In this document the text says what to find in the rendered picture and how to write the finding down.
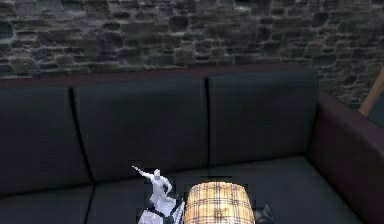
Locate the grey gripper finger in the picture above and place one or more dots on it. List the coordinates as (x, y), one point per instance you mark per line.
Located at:
(176, 210)
(156, 211)

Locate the white figure statue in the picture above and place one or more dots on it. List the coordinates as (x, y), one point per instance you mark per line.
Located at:
(159, 186)

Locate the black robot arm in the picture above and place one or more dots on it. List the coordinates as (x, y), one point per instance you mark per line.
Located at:
(264, 214)

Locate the dark grey sofa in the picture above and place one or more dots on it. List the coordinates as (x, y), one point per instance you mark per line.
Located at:
(140, 133)

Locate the tan plaid cylinder cushion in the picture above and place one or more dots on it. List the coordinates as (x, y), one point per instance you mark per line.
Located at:
(218, 205)

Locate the brown wooden frame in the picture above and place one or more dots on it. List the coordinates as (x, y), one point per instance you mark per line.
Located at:
(373, 96)

